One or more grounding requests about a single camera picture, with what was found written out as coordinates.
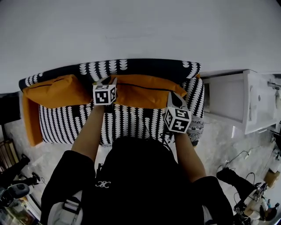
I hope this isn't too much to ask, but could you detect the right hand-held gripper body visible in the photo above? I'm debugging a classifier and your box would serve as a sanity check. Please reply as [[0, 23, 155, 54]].
[[164, 91, 192, 134]]

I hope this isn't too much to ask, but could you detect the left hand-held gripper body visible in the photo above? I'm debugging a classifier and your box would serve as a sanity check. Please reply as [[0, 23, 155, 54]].
[[92, 76, 119, 106]]

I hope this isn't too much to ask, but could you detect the black white patterned sofa backrest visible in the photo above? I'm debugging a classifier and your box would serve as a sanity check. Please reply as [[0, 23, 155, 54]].
[[18, 58, 205, 147]]

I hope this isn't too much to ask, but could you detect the orange cushion with black zipper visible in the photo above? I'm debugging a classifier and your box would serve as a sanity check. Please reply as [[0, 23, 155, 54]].
[[109, 74, 187, 110], [22, 74, 93, 109]]

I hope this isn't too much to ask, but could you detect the plain orange cushion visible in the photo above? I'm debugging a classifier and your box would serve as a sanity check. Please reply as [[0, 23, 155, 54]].
[[22, 96, 44, 147]]

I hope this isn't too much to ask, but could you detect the person's right forearm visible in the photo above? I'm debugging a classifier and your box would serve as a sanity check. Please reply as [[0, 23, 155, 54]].
[[174, 131, 207, 183]]

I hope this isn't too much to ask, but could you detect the white shoulder bag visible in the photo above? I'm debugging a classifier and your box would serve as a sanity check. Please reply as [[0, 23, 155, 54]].
[[47, 196, 83, 225]]

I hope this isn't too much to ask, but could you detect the person's left forearm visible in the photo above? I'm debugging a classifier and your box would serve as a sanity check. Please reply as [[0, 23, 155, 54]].
[[71, 104, 115, 163]]

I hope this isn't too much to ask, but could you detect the person's black shirt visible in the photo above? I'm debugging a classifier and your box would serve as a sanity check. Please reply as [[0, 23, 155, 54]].
[[40, 136, 234, 225]]

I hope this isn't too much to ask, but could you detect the white cabinet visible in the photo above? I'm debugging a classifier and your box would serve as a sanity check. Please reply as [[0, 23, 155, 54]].
[[201, 69, 281, 135]]

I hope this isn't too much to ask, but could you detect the black furniture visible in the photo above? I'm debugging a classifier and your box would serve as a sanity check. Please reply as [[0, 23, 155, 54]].
[[0, 92, 22, 124]]

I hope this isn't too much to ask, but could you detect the cardboard box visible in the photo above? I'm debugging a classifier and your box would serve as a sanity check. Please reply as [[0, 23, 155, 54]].
[[264, 170, 281, 188]]

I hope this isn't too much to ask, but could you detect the black stand equipment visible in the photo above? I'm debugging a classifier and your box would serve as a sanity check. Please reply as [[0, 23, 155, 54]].
[[0, 153, 43, 208]]

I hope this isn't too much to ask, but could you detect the white cable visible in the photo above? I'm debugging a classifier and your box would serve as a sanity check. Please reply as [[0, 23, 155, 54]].
[[227, 150, 251, 164]]

